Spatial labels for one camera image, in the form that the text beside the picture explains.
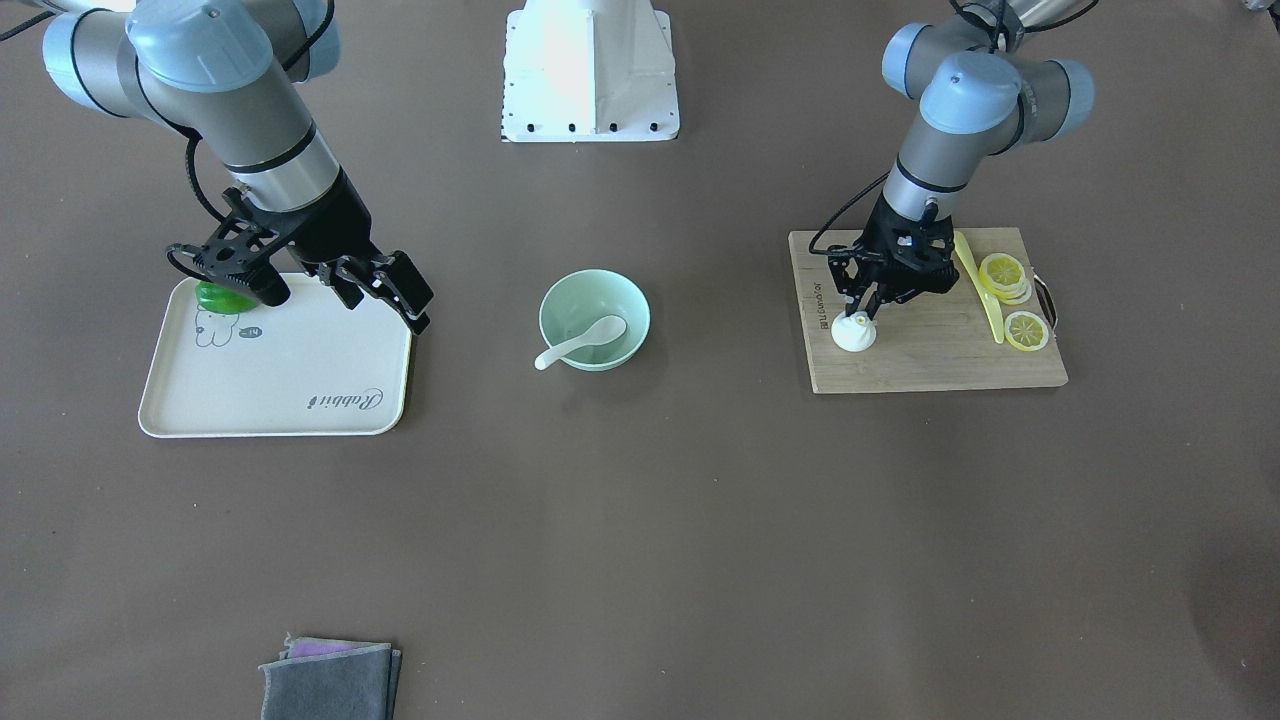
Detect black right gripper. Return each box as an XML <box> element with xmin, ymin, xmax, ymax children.
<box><xmin>166</xmin><ymin>170</ymin><xmax>434</xmax><ymax>336</ymax></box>

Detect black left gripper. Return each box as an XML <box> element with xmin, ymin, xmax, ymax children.
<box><xmin>826</xmin><ymin>196</ymin><xmax>959</xmax><ymax>323</ymax></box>

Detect white steamed bun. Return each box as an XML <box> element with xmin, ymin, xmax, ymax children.
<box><xmin>829</xmin><ymin>311</ymin><xmax>878</xmax><ymax>354</ymax></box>

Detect white plastic spoon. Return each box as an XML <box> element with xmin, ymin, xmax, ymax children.
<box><xmin>532</xmin><ymin>315</ymin><xmax>627</xmax><ymax>372</ymax></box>

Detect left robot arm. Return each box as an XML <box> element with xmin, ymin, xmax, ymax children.
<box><xmin>823</xmin><ymin>1</ymin><xmax>1096</xmax><ymax>316</ymax></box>

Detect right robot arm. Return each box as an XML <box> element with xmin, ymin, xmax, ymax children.
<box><xmin>3</xmin><ymin>1</ymin><xmax>433</xmax><ymax>334</ymax></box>

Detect mint green bowl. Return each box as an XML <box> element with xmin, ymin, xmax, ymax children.
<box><xmin>538</xmin><ymin>269</ymin><xmax>652</xmax><ymax>372</ymax></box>

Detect wooden cutting board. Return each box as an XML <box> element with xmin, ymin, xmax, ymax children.
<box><xmin>788</xmin><ymin>231</ymin><xmax>1068</xmax><ymax>395</ymax></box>

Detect yellow plastic knife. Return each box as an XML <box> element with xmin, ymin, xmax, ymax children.
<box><xmin>954</xmin><ymin>231</ymin><xmax>1005</xmax><ymax>345</ymax></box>

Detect cream rabbit serving tray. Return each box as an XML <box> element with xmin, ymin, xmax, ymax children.
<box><xmin>137</xmin><ymin>273</ymin><xmax>413</xmax><ymax>438</ymax></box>

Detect stacked lemon slices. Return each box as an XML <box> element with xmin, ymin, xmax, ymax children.
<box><xmin>978</xmin><ymin>252</ymin><xmax>1033</xmax><ymax>306</ymax></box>

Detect single lemon slice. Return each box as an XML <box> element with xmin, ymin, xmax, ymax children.
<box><xmin>1004</xmin><ymin>311</ymin><xmax>1052</xmax><ymax>352</ymax></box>

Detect green lime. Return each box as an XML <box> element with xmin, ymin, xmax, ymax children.
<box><xmin>195</xmin><ymin>281</ymin><xmax>259</xmax><ymax>315</ymax></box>

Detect purple cloth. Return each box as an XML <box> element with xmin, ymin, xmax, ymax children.
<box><xmin>279</xmin><ymin>635</ymin><xmax>364</xmax><ymax>660</ymax></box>

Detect folded grey cloth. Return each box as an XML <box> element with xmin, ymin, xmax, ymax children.
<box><xmin>260</xmin><ymin>643</ymin><xmax>402</xmax><ymax>719</ymax></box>

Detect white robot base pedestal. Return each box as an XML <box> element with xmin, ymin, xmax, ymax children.
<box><xmin>500</xmin><ymin>1</ymin><xmax>681</xmax><ymax>143</ymax></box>

